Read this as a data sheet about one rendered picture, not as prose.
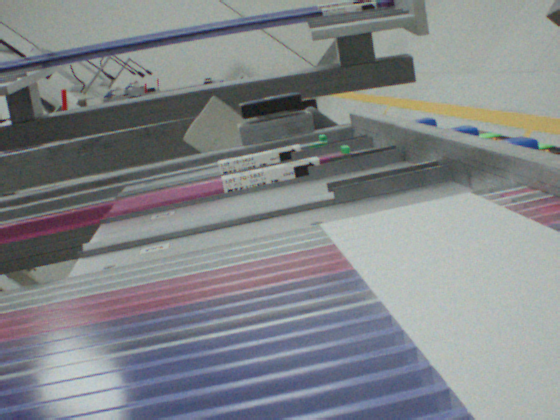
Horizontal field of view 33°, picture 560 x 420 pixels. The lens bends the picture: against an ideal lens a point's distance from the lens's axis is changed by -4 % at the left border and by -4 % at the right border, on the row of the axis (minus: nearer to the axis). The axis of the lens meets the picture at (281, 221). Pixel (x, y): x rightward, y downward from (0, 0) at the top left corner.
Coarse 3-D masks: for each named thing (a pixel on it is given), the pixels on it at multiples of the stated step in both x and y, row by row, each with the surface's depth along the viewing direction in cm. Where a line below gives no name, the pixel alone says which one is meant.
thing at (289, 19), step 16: (384, 0) 105; (288, 16) 105; (304, 16) 105; (320, 16) 105; (192, 32) 105; (208, 32) 105; (224, 32) 105; (96, 48) 106; (112, 48) 106; (128, 48) 106; (144, 48) 106; (16, 64) 106; (32, 64) 106; (48, 64) 106; (64, 64) 106
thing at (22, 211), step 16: (304, 144) 70; (320, 144) 70; (160, 176) 69; (176, 176) 69; (192, 176) 69; (208, 176) 70; (80, 192) 69; (96, 192) 69; (112, 192) 69; (128, 192) 69; (0, 208) 70; (16, 208) 69; (32, 208) 69; (48, 208) 69; (64, 208) 69; (0, 224) 69
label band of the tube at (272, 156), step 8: (264, 152) 70; (272, 152) 70; (280, 152) 70; (288, 152) 70; (224, 160) 70; (232, 160) 70; (240, 160) 70; (248, 160) 70; (256, 160) 70; (264, 160) 70; (272, 160) 70; (280, 160) 70; (224, 168) 70; (232, 168) 70; (240, 168) 70
